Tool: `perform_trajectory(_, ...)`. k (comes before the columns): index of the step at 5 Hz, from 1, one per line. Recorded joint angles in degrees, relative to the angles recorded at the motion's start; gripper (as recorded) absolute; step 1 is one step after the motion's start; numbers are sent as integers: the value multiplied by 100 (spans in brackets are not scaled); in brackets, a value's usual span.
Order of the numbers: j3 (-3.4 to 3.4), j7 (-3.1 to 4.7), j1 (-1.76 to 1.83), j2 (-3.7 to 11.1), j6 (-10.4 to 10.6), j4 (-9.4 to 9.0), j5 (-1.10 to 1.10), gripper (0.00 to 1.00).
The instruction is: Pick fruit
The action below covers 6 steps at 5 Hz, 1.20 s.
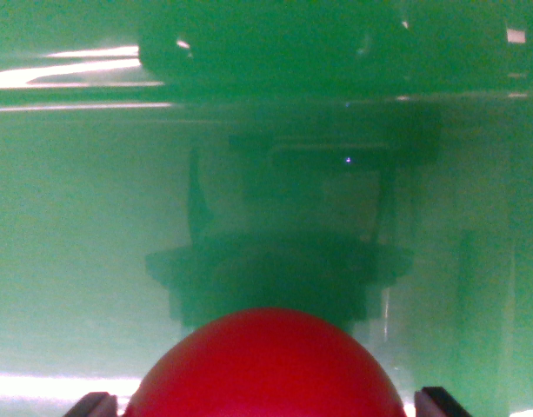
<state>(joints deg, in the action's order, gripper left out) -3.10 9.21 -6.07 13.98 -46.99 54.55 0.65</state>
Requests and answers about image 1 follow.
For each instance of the red tomato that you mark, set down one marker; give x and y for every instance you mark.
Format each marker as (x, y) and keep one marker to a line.
(266, 369)

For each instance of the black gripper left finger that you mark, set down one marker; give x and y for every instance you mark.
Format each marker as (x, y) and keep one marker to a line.
(96, 406)

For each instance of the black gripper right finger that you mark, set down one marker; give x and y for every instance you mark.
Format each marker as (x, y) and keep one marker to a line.
(437, 404)

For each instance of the green plastic bin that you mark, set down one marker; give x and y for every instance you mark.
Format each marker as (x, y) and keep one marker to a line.
(75, 217)

